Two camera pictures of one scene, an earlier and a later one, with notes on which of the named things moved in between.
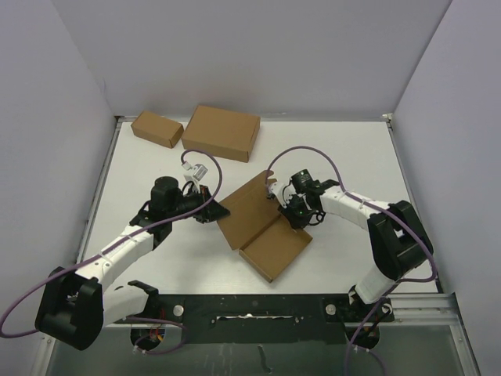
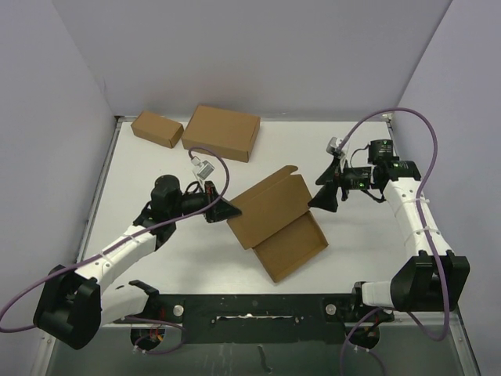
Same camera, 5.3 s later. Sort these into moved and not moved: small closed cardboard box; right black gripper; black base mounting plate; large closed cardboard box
Moved: right black gripper
Not moved: small closed cardboard box; large closed cardboard box; black base mounting plate
